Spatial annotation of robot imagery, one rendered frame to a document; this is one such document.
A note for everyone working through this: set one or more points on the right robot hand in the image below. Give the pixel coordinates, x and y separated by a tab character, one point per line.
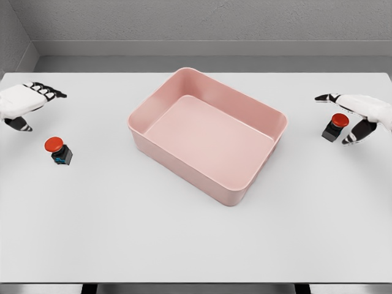
364	105

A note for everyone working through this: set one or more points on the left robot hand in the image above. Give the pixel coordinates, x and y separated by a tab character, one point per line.
21	99

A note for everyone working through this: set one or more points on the pink rectangular basket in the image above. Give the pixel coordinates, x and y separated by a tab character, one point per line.
208	134

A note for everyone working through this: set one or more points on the red button switch, grey-black base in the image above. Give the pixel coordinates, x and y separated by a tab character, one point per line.
335	125

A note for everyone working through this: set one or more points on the red button switch, blue-black base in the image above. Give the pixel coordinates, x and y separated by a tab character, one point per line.
58	150

